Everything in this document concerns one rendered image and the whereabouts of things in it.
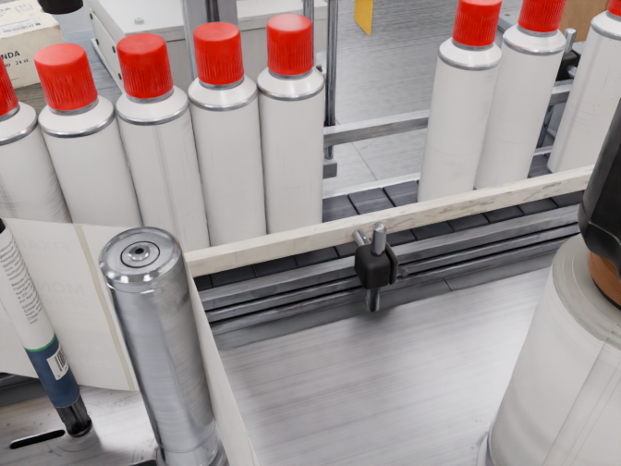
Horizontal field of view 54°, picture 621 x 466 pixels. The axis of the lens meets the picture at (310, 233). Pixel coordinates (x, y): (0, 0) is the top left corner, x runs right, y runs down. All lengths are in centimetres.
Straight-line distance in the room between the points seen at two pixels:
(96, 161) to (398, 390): 27
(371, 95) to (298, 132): 43
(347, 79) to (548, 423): 68
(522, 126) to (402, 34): 52
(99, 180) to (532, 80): 36
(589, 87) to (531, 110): 7
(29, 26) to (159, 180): 55
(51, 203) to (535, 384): 35
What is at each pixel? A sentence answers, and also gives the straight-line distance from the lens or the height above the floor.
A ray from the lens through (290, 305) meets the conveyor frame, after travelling 57.
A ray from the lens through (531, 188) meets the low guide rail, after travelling 61.
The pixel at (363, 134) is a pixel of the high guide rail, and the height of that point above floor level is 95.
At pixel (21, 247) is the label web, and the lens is 36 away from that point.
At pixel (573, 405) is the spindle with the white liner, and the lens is 32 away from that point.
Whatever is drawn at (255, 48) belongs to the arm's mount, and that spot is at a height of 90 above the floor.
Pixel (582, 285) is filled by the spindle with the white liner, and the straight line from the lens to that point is 30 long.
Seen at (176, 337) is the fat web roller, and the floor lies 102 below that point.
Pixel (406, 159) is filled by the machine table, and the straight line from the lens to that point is 77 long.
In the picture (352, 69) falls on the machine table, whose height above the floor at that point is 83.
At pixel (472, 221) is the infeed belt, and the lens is 61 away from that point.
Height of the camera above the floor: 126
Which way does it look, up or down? 42 degrees down
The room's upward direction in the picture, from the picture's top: straight up
